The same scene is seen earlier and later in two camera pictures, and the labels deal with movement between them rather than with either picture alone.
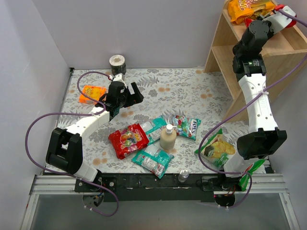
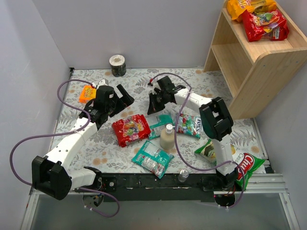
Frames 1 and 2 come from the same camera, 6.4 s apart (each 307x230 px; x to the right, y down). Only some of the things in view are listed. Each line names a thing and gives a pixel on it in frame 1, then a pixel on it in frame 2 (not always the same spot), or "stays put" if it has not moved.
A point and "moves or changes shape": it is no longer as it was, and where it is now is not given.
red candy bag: x=248 y=21 moves or changes shape
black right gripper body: x=255 y=17 → x=158 y=100
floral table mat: x=171 y=120 stays put
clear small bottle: x=184 y=173 stays put
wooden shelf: x=286 y=52 stays put
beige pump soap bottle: x=168 y=137 stays put
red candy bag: x=128 y=140 → x=131 y=129
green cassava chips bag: x=218 y=150 stays put
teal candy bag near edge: x=154 y=159 stays put
